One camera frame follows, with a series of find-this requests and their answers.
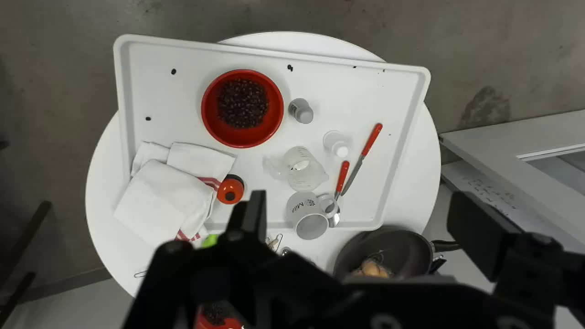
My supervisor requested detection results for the white mug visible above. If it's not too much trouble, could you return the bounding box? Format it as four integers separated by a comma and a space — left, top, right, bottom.
284, 190, 337, 241

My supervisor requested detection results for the red small bowl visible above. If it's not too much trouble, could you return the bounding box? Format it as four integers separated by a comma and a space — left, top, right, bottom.
216, 173, 247, 206

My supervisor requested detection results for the coffee beans pile in bowl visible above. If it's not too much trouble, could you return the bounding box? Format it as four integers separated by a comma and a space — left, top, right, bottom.
216, 78, 271, 129

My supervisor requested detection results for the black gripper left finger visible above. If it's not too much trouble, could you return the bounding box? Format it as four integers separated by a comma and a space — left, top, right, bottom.
227, 188, 269, 244

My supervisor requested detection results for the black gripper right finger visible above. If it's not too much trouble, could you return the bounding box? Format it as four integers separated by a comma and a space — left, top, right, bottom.
447, 190, 564, 288

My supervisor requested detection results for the white cloth with red stripes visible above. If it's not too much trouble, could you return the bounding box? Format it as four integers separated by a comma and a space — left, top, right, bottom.
112, 140, 238, 244

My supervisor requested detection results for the clear measuring cup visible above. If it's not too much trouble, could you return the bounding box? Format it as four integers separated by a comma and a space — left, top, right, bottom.
262, 144, 332, 191

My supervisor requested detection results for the printed paper sheet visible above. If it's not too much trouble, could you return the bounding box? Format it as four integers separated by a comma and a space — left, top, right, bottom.
441, 158, 585, 244

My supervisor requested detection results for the small metal utensil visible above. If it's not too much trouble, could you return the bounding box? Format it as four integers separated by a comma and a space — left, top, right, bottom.
268, 232, 289, 255

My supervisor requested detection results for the black frying pan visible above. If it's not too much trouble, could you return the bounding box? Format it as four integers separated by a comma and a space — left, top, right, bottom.
333, 224, 459, 281

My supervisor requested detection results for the grey cylinder cup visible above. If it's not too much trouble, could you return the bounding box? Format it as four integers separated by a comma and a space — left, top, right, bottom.
288, 96, 317, 126

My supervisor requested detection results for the white plastic tray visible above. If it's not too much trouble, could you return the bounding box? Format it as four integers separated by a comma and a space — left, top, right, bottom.
112, 32, 434, 230

